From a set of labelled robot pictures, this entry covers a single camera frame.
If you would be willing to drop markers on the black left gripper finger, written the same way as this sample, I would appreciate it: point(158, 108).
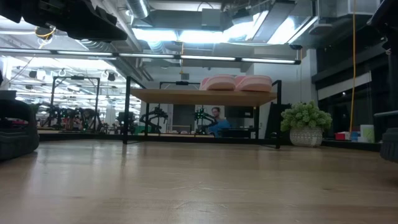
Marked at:
point(115, 29)

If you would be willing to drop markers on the black background robot arm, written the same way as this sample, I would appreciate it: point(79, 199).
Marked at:
point(202, 116)
point(154, 116)

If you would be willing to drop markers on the long LED light bar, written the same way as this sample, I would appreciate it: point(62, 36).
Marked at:
point(177, 57)

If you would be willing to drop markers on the black flat monitor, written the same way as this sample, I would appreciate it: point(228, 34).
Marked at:
point(7, 95)

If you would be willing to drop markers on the person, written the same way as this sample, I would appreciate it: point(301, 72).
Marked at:
point(221, 126)

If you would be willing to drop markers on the black panel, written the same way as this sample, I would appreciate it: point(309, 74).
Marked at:
point(275, 121)

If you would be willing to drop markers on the light green succulent plant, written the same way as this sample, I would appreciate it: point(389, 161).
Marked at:
point(306, 116)

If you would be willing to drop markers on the white woven plant pot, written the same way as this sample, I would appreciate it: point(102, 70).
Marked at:
point(306, 137)

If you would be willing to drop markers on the red box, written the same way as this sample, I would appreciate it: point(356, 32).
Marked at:
point(340, 136)

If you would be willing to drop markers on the blue container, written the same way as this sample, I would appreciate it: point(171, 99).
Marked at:
point(355, 136)

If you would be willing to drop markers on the green and white box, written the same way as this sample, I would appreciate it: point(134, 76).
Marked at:
point(367, 133)

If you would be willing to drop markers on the silver ventilation duct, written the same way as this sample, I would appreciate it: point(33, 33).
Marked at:
point(138, 7)

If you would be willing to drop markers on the black background rig frame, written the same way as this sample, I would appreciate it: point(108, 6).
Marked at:
point(76, 77)

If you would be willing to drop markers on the wooden shelf with black frame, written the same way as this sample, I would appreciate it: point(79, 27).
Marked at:
point(202, 97)

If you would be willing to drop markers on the black wall screen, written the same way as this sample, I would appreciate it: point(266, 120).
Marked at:
point(239, 112)

